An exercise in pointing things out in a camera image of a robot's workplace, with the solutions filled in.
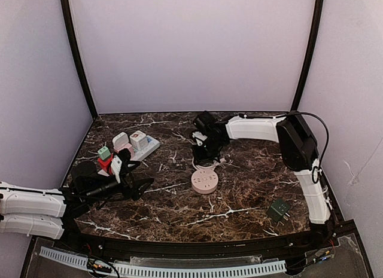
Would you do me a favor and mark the white power strip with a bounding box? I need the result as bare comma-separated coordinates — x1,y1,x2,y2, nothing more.
98,135,160,176

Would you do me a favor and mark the red cube socket adapter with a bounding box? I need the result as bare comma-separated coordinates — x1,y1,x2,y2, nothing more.
98,154,113,175

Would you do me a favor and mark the white cube tiger adapter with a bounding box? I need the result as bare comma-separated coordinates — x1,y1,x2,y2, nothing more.
129,130,148,151

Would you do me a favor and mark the small white adapter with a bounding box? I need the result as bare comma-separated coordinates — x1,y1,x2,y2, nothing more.
112,132,129,148

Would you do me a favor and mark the pink round socket hub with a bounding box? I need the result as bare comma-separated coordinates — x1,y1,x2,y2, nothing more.
191,169,218,194

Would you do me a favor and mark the mint green usb charger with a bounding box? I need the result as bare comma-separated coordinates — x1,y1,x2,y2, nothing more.
98,146,111,161

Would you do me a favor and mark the pink cube socket adapter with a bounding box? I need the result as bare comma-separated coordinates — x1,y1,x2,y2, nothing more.
114,143,135,157

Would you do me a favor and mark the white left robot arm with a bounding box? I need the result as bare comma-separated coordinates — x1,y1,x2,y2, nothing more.
1,161,154,240

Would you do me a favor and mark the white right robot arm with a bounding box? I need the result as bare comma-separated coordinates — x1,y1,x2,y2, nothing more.
191,111,332,225

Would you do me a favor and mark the dark green cube adapter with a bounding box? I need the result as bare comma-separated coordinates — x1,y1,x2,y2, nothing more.
266,198,291,223

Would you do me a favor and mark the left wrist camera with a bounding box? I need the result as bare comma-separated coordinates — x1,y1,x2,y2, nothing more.
111,151,131,184

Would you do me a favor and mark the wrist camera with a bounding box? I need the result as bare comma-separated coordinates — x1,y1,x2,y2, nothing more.
191,131,208,146
111,151,131,184

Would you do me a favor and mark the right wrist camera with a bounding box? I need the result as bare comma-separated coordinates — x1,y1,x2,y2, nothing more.
191,131,208,146

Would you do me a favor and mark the black front frame rail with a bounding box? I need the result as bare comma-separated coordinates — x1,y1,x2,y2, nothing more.
54,209,356,260

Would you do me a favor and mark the light blue cable duct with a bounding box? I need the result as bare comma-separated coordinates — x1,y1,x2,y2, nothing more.
39,246,287,277

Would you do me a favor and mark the black corner frame post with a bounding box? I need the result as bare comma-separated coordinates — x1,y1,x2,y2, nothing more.
60,0,98,120

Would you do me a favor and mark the black right corner post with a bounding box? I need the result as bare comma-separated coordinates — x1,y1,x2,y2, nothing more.
290,0,324,111

